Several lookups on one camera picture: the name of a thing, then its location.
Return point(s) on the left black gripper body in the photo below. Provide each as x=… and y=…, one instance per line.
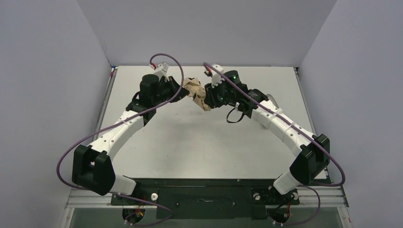
x=173, y=89

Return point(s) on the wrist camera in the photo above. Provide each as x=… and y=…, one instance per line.
x=216, y=79
x=160, y=70

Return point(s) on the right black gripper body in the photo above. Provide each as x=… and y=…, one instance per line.
x=213, y=96

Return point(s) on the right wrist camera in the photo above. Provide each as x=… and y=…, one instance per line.
x=216, y=79

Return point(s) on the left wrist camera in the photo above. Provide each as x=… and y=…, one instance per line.
x=160, y=70

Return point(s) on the mint green umbrella case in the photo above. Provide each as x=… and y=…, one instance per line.
x=271, y=98

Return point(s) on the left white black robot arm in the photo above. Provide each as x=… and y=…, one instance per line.
x=92, y=164

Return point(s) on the beige umbrella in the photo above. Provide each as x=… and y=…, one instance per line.
x=196, y=92

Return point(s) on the aluminium frame rail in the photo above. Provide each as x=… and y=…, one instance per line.
x=332, y=197

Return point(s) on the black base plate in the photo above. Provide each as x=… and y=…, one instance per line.
x=267, y=203

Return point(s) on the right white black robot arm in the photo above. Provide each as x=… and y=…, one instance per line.
x=309, y=161

